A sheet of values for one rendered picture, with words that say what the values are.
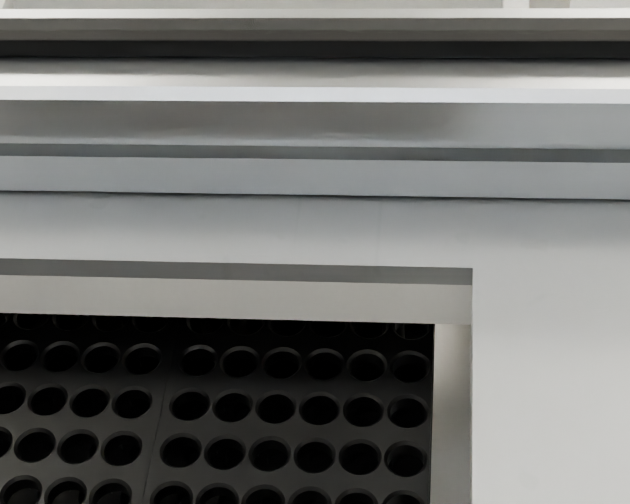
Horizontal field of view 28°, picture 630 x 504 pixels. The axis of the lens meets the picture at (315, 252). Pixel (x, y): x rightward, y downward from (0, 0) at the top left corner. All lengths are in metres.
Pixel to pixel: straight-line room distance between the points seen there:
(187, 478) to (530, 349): 0.11
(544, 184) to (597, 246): 0.03
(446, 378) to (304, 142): 0.14
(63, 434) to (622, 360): 0.18
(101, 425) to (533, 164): 0.16
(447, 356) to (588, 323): 0.14
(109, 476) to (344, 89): 0.14
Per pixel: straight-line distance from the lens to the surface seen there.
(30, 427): 0.42
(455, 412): 0.48
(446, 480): 0.47
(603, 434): 0.35
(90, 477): 0.40
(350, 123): 0.38
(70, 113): 0.40
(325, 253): 0.39
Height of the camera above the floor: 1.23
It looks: 47 degrees down
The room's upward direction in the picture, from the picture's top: 5 degrees counter-clockwise
